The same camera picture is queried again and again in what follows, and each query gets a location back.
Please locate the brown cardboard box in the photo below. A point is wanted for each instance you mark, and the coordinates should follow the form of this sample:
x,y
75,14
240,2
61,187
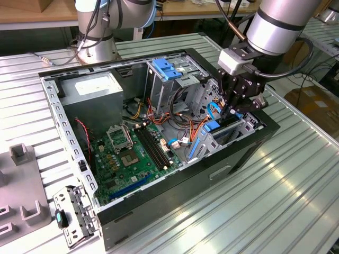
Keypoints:
x,y
312,103

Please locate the blue expansion slot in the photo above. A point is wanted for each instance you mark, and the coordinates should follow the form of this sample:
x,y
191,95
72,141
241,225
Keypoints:
x,y
131,185

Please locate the black open PC case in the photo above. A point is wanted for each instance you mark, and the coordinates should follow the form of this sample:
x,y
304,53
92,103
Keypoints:
x,y
185,195

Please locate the metal slat side table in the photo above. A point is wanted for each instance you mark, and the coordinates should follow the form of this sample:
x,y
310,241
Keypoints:
x,y
325,45

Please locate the grey metal drive cage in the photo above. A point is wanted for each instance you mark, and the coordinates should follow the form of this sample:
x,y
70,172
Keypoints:
x,y
161,90

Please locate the wooden desk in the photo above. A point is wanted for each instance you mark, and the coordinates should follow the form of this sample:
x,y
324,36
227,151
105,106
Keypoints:
x,y
53,13

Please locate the grey power supply unit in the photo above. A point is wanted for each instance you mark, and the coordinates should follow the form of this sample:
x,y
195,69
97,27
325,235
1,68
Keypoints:
x,y
92,105

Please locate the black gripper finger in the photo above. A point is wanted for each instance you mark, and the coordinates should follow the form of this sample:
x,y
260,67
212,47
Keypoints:
x,y
223,87
251,107

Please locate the blue drive cage latch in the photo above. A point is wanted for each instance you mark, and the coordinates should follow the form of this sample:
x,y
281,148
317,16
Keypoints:
x,y
165,70

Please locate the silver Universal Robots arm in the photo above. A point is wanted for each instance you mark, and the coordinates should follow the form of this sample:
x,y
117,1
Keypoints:
x,y
278,26

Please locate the green motherboard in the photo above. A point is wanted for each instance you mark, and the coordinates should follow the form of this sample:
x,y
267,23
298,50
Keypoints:
x,y
143,169

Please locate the black RAM slot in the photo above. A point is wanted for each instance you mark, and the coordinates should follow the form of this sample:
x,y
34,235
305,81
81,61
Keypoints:
x,y
156,146
149,149

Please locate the CPU socket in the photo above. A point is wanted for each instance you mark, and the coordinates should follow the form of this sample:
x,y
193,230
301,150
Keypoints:
x,y
129,158

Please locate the hinged metal slot bracket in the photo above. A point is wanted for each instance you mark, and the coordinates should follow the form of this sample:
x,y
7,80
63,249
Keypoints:
x,y
79,214

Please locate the grey parts rack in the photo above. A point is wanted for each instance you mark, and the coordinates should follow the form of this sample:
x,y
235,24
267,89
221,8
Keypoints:
x,y
23,180

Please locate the perforated metal disk bay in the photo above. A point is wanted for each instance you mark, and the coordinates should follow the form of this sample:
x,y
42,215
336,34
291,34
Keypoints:
x,y
249,124

